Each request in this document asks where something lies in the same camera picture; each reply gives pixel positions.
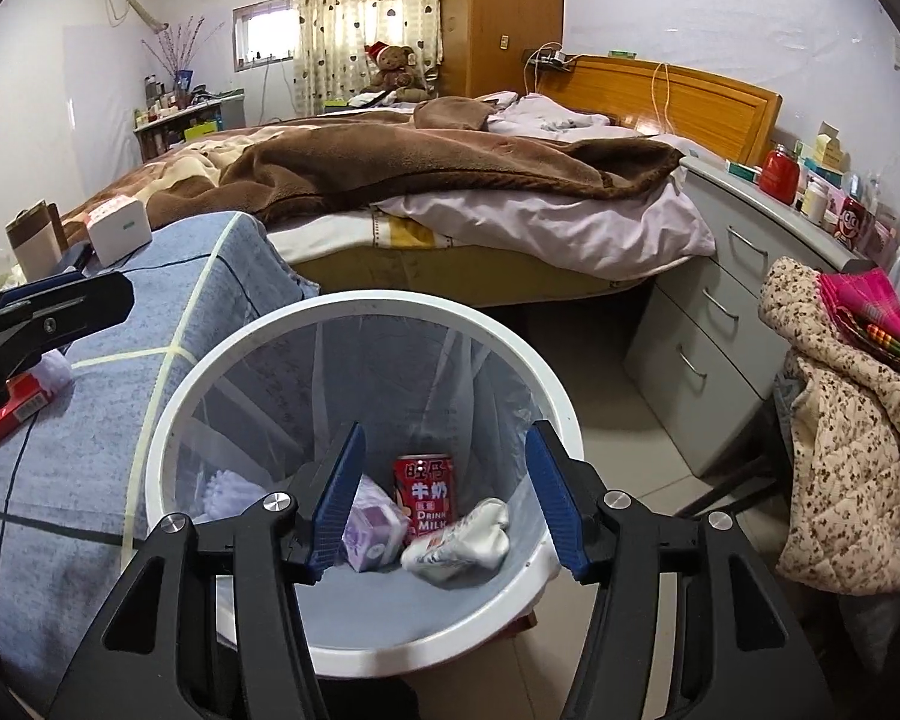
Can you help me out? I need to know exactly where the brown fleece blanket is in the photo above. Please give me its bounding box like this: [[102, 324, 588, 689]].
[[63, 96, 683, 244]]

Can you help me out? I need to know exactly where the brown teddy bear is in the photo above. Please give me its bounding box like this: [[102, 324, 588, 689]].
[[365, 41, 430, 103]]

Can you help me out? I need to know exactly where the blue grey table cloth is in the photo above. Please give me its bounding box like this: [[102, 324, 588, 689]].
[[0, 213, 313, 712]]

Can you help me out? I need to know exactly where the wooden headboard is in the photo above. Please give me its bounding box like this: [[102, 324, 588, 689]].
[[538, 55, 782, 164]]

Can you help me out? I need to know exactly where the pink bed quilt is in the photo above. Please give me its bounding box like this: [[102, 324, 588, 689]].
[[374, 91, 717, 281]]

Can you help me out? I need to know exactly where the crumpled white wrapper in bin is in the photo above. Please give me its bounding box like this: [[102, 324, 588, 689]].
[[400, 497, 510, 583]]

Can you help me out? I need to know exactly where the white orange square box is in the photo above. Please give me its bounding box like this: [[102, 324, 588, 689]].
[[86, 195, 152, 266]]

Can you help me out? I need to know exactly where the orange wooden wardrobe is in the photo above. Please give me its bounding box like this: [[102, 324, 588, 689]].
[[437, 0, 564, 98]]

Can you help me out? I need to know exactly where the floral quilted jacket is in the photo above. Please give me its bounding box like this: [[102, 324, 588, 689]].
[[758, 257, 900, 596]]

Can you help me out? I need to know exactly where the red jar on nightstand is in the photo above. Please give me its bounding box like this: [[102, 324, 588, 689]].
[[758, 145, 800, 205]]

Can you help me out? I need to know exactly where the white purple carton box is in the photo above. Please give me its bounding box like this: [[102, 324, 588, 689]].
[[341, 475, 409, 572]]

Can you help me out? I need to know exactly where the red drink can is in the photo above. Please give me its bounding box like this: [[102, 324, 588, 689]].
[[393, 454, 457, 541]]

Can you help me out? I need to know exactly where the white round trash bin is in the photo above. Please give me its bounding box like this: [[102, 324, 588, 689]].
[[142, 287, 587, 681]]

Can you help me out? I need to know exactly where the cluttered side shelf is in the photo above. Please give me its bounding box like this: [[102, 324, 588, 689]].
[[133, 85, 245, 163]]

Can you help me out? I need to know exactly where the patterned window curtain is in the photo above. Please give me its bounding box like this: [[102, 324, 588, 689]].
[[290, 0, 443, 115]]

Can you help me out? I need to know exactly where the brown beige cup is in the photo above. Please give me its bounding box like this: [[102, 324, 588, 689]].
[[6, 200, 68, 281]]

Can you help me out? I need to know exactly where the red orange flat packet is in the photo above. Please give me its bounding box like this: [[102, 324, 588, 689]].
[[0, 372, 55, 444]]

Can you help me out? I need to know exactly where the grey drawer nightstand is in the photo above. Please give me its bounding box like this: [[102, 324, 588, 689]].
[[624, 156, 870, 478]]

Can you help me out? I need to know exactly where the dark blue glasses case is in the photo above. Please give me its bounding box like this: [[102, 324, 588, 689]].
[[55, 241, 94, 275]]

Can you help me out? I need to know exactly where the pink plaid cloth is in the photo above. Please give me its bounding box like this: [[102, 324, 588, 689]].
[[818, 268, 900, 373]]

